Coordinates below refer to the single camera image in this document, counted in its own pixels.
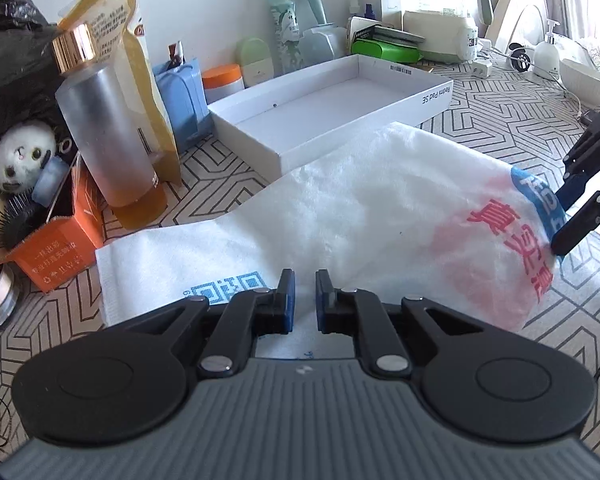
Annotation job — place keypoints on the teal spray bottle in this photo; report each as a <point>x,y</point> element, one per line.
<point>284,20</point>

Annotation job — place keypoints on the black plastic bag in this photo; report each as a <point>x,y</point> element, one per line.
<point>10,55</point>

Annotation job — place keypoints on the white printed shopping bag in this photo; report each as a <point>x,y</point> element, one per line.
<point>360,210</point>

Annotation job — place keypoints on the white pump bottle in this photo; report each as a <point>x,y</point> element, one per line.
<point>546,60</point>

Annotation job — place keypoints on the geometric patterned tablecloth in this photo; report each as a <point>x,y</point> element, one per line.
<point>510,115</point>

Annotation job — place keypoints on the black hairbrush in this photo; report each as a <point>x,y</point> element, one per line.
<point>17,220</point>

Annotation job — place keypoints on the blue soft pouch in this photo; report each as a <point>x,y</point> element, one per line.
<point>180,100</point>

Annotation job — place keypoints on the white jar with orange lid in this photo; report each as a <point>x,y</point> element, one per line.
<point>222,82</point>

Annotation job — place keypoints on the yellow refill pouch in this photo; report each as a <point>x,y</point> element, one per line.
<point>125,25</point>

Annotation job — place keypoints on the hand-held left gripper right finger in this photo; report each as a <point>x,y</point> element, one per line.
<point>321,310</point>

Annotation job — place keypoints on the white plush toy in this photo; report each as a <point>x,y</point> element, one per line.
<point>22,155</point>

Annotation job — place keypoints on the white ribbed tray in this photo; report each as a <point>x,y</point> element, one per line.
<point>585,82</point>

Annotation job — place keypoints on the orange cardboard box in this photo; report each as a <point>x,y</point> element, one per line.
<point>60,255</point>

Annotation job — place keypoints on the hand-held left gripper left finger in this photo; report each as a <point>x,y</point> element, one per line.
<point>290,306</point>

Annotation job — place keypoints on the white charger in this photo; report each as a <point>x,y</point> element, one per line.
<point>482,67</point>

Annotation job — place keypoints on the frosted bottle with gold cap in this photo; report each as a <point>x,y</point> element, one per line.
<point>105,130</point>

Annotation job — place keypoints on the beige round chair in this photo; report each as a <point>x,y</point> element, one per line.
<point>517,10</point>

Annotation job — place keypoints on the white blender appliance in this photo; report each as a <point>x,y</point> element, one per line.
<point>440,30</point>

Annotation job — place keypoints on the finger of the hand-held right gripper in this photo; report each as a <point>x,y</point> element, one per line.
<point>575,232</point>
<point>570,191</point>

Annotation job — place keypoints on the green case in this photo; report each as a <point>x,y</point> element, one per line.
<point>385,50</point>

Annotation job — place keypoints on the light green tube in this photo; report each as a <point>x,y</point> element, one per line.
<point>254,62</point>

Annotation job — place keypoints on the white cardboard box lid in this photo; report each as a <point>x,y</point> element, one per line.
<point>310,110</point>

